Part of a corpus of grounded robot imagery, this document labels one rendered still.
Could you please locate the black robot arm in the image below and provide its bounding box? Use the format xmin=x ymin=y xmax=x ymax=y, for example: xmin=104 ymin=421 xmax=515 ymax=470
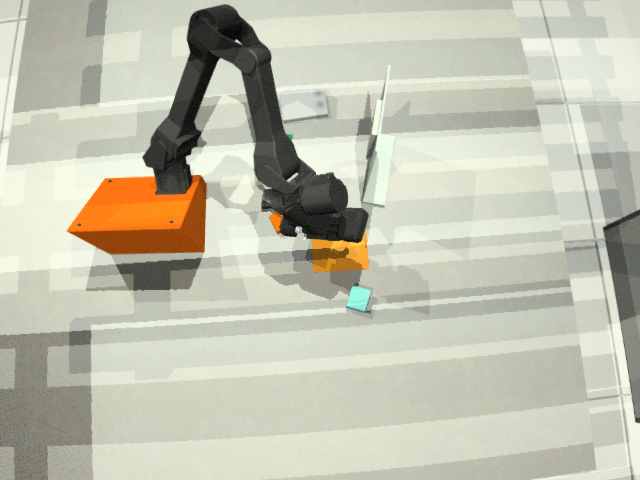
xmin=143 ymin=4 xmax=348 ymax=223

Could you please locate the teal rectangular block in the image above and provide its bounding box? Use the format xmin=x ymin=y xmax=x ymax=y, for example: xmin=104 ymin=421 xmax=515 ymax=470
xmin=346 ymin=285 xmax=371 ymax=313

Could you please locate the orange square marking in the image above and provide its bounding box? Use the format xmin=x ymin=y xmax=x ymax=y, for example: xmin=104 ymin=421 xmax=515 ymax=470
xmin=312 ymin=228 xmax=369 ymax=273

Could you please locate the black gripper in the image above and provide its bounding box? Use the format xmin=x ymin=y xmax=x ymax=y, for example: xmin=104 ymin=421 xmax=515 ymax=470
xmin=280 ymin=207 xmax=369 ymax=243

